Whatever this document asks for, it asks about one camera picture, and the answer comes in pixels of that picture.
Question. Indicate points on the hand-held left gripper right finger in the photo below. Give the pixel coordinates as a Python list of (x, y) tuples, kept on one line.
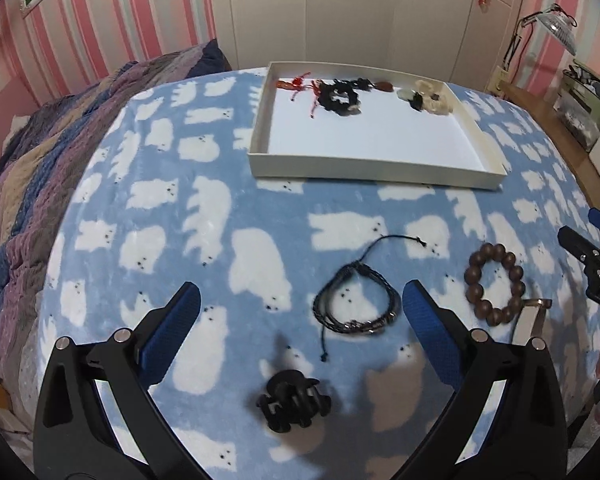
[(430, 330)]

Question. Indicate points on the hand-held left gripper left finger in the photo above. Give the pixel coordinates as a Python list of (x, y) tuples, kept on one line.
[(172, 325)]

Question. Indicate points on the black hair claw clip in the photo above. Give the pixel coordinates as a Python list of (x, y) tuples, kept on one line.
[(290, 400)]

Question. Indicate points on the white shallow box tray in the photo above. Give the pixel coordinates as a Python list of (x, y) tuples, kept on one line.
[(370, 140)]

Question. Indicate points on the red knot ornament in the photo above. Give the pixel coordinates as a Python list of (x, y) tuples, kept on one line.
[(297, 82)]

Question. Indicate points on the clear storage organiser box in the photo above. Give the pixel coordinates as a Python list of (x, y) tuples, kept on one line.
[(580, 105)]

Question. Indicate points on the blue bear print blanket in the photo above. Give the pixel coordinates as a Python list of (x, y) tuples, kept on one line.
[(230, 220)]

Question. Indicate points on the wooden side desk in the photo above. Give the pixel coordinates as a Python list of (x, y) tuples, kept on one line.
[(540, 120)]

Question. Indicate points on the striped quilt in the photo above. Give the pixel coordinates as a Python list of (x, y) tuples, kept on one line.
[(40, 175)]

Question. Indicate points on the standing heat lamp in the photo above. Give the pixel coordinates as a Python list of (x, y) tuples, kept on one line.
[(555, 22)]

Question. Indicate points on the cream wardrobe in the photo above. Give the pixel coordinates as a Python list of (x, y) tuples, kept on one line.
[(370, 10)]

